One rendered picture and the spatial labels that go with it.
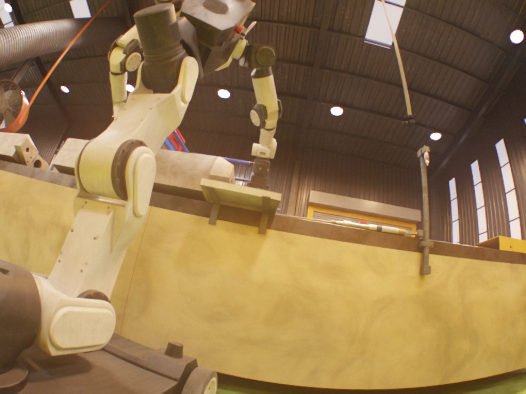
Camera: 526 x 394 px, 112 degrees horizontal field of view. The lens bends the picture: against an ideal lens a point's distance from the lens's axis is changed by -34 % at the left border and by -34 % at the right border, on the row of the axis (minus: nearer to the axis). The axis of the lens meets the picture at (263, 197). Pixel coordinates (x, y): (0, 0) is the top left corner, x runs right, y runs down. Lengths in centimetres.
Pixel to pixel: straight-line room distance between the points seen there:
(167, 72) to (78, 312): 63
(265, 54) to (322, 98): 1074
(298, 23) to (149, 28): 951
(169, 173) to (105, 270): 74
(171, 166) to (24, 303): 99
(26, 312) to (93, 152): 36
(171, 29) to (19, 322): 73
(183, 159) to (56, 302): 97
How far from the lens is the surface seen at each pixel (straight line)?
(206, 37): 93
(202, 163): 126
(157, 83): 83
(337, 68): 1096
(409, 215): 1338
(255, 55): 108
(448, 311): 137
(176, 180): 124
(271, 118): 123
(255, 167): 140
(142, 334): 119
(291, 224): 111
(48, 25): 943
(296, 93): 1173
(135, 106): 75
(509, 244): 175
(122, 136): 65
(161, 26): 76
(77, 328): 54
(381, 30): 1031
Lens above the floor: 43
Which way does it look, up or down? 21 degrees up
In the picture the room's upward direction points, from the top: 11 degrees clockwise
